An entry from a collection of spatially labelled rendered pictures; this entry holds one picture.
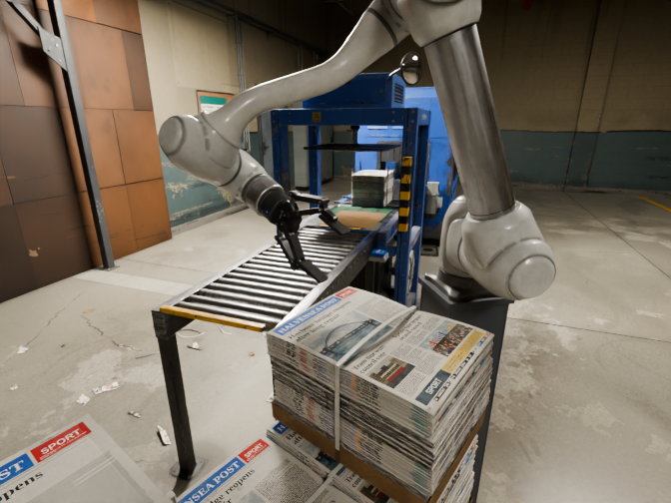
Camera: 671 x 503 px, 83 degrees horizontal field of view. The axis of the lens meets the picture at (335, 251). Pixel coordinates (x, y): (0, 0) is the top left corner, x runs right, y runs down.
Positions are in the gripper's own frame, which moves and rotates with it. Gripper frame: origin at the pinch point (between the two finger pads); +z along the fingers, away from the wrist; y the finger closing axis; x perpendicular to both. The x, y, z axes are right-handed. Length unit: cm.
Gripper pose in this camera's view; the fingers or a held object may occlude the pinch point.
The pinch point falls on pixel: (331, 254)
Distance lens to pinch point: 81.7
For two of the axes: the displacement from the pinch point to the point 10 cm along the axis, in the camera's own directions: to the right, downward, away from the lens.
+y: -3.5, 7.5, 5.6
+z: 7.0, 6.1, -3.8
